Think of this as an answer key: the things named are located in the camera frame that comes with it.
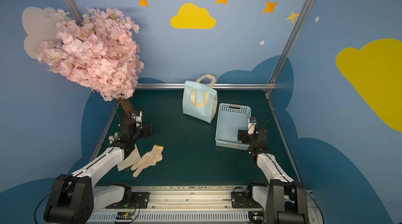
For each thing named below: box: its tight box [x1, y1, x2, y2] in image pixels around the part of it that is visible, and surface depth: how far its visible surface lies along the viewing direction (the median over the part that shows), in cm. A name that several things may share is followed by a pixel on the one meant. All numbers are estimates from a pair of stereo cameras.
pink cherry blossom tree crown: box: [35, 7, 145, 102], surface depth 65 cm
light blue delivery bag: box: [182, 73, 219, 124], surface depth 96 cm
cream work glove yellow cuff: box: [130, 144, 165, 178], surface depth 88 cm
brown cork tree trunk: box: [118, 98, 136, 118], surface depth 100 cm
